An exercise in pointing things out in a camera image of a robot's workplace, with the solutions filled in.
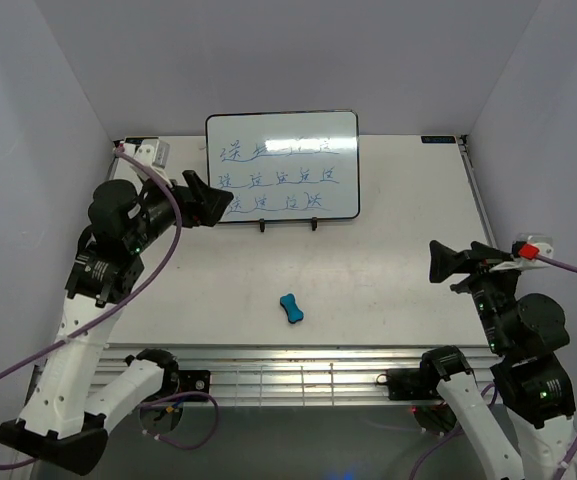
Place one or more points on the aluminium rail frame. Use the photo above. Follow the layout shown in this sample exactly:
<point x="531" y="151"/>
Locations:
<point x="291" y="376"/>

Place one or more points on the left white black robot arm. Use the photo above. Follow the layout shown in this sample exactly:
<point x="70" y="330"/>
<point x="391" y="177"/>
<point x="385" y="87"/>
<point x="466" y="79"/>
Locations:
<point x="62" y="423"/>

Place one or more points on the black wire whiteboard stand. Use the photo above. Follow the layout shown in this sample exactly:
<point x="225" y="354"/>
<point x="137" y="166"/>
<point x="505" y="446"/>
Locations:
<point x="263" y="224"/>

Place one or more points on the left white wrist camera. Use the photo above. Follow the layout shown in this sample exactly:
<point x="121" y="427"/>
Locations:
<point x="151" y="155"/>

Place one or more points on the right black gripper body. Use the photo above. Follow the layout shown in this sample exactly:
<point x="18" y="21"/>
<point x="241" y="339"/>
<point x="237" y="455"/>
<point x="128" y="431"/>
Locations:
<point x="492" y="288"/>

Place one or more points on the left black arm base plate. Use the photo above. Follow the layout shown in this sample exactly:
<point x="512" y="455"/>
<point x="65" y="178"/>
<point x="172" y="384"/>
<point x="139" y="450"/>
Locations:
<point x="194" y="381"/>

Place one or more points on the white whiteboard black frame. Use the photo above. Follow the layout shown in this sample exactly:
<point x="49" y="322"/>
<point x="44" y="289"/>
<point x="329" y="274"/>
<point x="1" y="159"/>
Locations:
<point x="286" y="166"/>

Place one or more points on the blue bone-shaped eraser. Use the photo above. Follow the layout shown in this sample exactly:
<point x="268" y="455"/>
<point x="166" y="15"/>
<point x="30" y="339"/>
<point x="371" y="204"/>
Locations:
<point x="289" y="304"/>

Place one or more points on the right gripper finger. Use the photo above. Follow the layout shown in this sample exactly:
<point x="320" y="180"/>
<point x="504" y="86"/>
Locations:
<point x="445" y="262"/>
<point x="488" y="254"/>

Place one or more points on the blue corner label right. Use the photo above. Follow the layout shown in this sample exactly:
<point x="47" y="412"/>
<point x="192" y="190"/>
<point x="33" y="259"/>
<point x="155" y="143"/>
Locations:
<point x="438" y="139"/>

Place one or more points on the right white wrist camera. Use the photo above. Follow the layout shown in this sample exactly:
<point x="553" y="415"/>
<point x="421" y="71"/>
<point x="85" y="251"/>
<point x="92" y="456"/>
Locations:
<point x="526" y="253"/>

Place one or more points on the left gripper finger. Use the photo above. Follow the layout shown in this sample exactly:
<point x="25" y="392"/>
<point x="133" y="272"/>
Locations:
<point x="194" y="183"/>
<point x="211" y="206"/>

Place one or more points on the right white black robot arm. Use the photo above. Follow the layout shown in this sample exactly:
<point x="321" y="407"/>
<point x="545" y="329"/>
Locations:
<point x="525" y="333"/>

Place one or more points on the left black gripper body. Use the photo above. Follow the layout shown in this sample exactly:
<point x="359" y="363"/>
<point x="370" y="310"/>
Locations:
<point x="159" y="207"/>

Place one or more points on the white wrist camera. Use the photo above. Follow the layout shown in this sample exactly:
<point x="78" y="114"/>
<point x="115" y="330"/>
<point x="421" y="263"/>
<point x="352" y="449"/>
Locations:
<point x="526" y="253"/>
<point x="151" y="155"/>

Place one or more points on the blue corner label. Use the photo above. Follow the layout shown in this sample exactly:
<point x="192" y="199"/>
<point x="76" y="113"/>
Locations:
<point x="139" y="140"/>
<point x="438" y="139"/>

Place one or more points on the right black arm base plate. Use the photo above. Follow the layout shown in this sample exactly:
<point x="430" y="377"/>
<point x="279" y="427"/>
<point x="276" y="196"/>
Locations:
<point x="407" y="384"/>

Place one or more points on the blue corner label left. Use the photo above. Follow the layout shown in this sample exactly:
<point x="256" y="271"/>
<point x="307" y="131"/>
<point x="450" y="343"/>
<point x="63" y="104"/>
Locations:
<point x="139" y="140"/>

